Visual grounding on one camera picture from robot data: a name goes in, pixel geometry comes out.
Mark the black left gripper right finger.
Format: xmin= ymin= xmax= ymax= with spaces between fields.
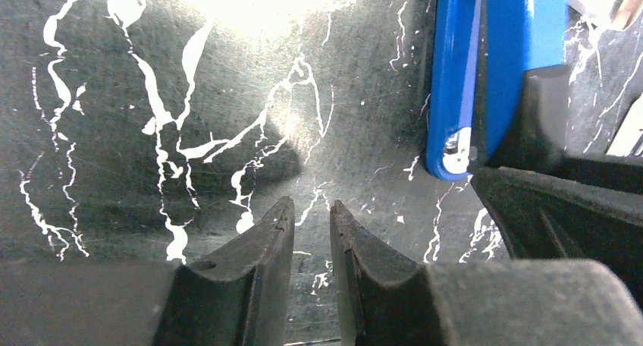
xmin=330 ymin=201 xmax=642 ymax=345

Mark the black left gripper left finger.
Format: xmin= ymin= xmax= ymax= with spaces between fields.
xmin=1 ymin=197 xmax=295 ymax=345

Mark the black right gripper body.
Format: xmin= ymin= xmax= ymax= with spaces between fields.
xmin=472 ymin=64 xmax=642 ymax=302

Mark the blue black stapler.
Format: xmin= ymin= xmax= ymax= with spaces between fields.
xmin=425 ymin=0 xmax=569 ymax=181

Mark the white light-blue staple remover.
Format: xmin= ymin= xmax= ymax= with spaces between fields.
xmin=606 ymin=96 xmax=642 ymax=157

